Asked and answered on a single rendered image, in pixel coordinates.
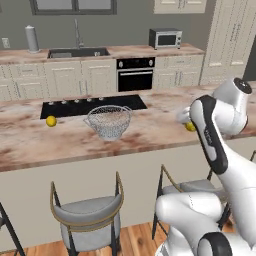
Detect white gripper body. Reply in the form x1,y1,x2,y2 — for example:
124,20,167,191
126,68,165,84
175,106,193,125

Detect yellow lemon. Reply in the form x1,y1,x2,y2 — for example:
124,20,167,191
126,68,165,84
45,115,58,128
184,121,197,133

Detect black oven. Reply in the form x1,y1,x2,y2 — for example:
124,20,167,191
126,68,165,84
116,56,157,93

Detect silver microwave oven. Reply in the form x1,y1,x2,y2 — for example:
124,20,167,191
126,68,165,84
148,28,184,51

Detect black hob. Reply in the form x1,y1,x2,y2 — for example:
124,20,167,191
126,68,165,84
40,94,148,120

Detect beige tall cupboard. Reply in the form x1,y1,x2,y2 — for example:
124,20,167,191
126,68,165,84
199,0,256,87

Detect beige kitchen island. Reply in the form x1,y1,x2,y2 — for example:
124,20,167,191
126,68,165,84
0,83,256,252

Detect dark sink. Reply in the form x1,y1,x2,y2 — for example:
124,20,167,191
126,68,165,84
47,47,111,60

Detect beige base cupboards with sink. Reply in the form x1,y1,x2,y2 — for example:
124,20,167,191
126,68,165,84
0,58,118,103

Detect silver tap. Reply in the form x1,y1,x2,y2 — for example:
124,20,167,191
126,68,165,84
73,18,85,50

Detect dark framed window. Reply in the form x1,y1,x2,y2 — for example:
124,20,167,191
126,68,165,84
29,0,118,16

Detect wire mesh colander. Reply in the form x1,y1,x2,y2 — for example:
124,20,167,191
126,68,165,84
83,105,133,141

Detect beige wall cupboard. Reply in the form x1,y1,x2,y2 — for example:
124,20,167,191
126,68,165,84
153,0,208,15

